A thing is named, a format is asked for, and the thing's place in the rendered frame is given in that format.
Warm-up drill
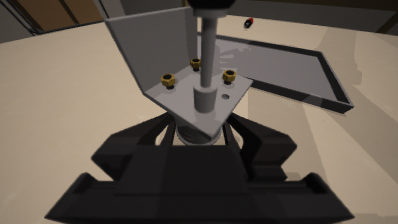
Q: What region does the grey metal l-shaped bracket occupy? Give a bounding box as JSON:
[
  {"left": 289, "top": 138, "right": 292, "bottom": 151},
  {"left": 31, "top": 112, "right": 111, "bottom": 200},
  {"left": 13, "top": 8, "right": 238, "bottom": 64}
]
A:
[{"left": 103, "top": 6, "right": 253, "bottom": 142}]

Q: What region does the dark grey cylinder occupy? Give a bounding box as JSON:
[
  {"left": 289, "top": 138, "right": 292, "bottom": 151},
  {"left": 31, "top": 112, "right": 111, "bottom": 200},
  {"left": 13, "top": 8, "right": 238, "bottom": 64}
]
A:
[{"left": 173, "top": 116, "right": 223, "bottom": 145}]

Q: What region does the brass hex nut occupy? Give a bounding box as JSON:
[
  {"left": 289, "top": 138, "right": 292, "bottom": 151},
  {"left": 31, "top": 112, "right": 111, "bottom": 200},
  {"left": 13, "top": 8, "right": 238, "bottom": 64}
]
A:
[
  {"left": 161, "top": 74, "right": 175, "bottom": 86},
  {"left": 190, "top": 58, "right": 201, "bottom": 68},
  {"left": 222, "top": 70, "right": 236, "bottom": 82}
]

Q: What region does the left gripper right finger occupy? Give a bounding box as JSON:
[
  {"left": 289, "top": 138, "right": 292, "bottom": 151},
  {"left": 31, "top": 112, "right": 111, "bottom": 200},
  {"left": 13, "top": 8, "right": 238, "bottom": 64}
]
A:
[{"left": 222, "top": 112, "right": 297, "bottom": 172}]

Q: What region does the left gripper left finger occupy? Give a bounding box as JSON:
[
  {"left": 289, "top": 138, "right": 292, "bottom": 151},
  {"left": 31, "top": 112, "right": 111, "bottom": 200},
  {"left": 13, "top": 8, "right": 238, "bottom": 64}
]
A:
[{"left": 102, "top": 112, "right": 176, "bottom": 145}]

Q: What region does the dark blue nut driver barrel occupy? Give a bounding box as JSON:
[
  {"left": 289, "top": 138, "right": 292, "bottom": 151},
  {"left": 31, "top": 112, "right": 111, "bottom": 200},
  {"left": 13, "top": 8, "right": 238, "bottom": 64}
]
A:
[{"left": 187, "top": 0, "right": 236, "bottom": 114}]

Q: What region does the red hand nut driver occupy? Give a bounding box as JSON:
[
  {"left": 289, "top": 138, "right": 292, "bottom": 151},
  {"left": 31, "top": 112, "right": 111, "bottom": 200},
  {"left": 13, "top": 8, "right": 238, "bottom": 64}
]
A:
[{"left": 244, "top": 18, "right": 253, "bottom": 28}]

